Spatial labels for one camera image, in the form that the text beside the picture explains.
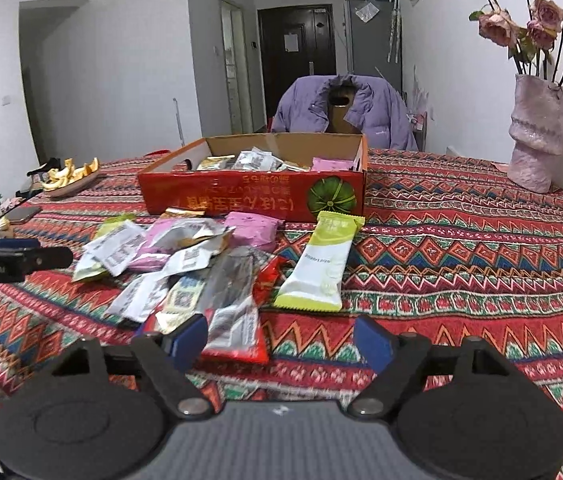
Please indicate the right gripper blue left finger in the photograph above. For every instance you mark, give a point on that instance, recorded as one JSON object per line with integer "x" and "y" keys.
{"x": 185, "y": 344}

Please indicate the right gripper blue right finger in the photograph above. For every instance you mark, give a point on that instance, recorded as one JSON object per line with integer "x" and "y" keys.
{"x": 376, "y": 345}

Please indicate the green white protein bar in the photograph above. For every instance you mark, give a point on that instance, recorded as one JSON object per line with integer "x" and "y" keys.
{"x": 315, "y": 283}

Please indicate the pink Delicious food packet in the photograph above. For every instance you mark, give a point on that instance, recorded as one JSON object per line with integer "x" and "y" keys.
{"x": 253, "y": 230}

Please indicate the white printed snack packet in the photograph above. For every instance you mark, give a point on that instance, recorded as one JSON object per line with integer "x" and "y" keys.
{"x": 256, "y": 160}

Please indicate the red silver snack packet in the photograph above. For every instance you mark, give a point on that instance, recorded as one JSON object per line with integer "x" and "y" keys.
{"x": 229, "y": 293}

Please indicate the black smartphone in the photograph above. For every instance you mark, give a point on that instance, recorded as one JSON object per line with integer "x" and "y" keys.
{"x": 22, "y": 214}

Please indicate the plate of orange peels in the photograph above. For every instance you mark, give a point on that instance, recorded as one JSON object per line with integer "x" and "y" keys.
{"x": 71, "y": 179}

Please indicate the patterned red tablecloth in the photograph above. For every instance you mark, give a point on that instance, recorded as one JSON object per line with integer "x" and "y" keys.
{"x": 450, "y": 249}

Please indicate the red cardboard snack box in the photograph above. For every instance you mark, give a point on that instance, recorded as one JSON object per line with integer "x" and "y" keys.
{"x": 175, "y": 180}

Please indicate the pink snack packet in box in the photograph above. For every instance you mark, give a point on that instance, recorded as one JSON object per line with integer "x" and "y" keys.
{"x": 321, "y": 164}

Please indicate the purple puffer jacket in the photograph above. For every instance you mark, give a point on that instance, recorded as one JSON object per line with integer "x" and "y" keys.
{"x": 376, "y": 109}

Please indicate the brown wooden chair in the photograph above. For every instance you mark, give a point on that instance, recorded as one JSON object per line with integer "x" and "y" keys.
{"x": 340, "y": 101}

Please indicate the pink textured vase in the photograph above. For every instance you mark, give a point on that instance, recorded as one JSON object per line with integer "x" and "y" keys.
{"x": 537, "y": 129}

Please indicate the dark entrance door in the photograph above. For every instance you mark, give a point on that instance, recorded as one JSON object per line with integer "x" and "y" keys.
{"x": 295, "y": 41}

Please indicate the grey refrigerator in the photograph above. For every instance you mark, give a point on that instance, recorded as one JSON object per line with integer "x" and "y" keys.
{"x": 373, "y": 31}

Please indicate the dried pink flowers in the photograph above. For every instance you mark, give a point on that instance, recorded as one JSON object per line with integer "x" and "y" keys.
{"x": 536, "y": 47}

